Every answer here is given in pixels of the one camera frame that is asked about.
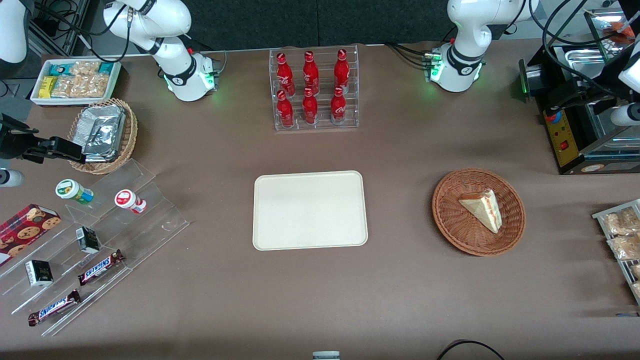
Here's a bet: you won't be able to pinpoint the white rectangular snack bin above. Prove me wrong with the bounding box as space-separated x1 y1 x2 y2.
30 58 122 107

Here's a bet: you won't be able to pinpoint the clear cracker bag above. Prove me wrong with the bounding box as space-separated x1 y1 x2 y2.
70 61 101 77
51 75 81 98
77 74 110 98

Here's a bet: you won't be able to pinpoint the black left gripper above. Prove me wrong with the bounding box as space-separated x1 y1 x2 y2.
547 42 632 115

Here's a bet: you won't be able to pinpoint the triangular sandwich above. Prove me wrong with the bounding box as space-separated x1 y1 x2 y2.
458 188 502 234

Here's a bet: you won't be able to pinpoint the clear acrylic bottle rack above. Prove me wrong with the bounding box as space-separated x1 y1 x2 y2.
269 44 360 132

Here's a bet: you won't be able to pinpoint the steel food pan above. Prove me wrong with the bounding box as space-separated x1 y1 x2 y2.
566 47 623 76
585 97 640 146

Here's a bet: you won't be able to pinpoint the small black carton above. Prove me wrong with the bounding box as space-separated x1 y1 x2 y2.
25 259 54 287
75 226 101 255

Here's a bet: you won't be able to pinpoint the silver foil pack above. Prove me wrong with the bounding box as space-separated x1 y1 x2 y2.
79 105 127 151
82 127 124 163

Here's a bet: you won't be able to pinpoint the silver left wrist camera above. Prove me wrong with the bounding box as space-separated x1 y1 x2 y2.
610 102 640 127

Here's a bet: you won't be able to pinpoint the dark metal frame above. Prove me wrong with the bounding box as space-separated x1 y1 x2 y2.
27 0 93 57

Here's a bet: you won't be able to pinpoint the red cookie box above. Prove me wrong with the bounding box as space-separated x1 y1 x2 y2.
0 203 62 267

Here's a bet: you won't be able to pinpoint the brown Snickers bar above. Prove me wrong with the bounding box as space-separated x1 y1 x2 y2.
77 249 125 287
27 289 82 327

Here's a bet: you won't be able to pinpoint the grey wire rack tray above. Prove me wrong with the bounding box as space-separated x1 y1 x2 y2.
591 199 640 307

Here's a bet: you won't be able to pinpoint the black glass food warmer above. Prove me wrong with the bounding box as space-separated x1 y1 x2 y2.
518 7 640 176

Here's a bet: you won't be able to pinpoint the clear acrylic stepped stand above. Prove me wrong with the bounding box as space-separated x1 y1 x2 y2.
0 159 191 337

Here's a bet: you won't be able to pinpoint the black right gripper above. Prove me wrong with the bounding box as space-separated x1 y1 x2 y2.
0 114 86 164

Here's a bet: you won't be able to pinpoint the black looped cable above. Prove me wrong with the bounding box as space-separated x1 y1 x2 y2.
436 339 506 360

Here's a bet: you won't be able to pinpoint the red lid snack cup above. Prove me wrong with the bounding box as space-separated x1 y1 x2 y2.
114 189 147 215

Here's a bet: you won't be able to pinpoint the round brown wicker basket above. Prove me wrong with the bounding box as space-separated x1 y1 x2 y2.
432 168 527 257

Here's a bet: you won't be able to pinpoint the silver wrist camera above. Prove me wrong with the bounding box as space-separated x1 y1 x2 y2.
610 102 640 127
0 169 24 189

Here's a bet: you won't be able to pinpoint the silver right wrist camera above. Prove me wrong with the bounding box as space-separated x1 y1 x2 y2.
0 169 24 189

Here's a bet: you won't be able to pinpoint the cream plastic serving tray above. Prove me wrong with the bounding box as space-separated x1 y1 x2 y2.
252 170 369 251

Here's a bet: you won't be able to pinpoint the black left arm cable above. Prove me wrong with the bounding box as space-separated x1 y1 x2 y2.
529 0 608 98

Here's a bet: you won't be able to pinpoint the black left base cables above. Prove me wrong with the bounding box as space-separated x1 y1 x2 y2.
385 42 432 68

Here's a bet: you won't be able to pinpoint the red cola bottle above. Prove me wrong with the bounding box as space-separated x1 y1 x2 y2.
276 52 296 97
330 86 348 125
302 50 320 96
333 48 350 95
302 88 319 126
276 90 295 128

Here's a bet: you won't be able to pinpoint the green lid snack cup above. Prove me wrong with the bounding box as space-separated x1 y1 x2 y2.
55 178 95 206

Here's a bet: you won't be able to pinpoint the oval light wicker basket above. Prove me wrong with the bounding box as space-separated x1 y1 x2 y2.
67 98 139 175

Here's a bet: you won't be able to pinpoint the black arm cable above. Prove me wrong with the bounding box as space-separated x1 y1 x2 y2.
30 0 133 63
529 0 608 98

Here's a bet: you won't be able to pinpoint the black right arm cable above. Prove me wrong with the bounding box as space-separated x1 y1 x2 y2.
30 0 133 63

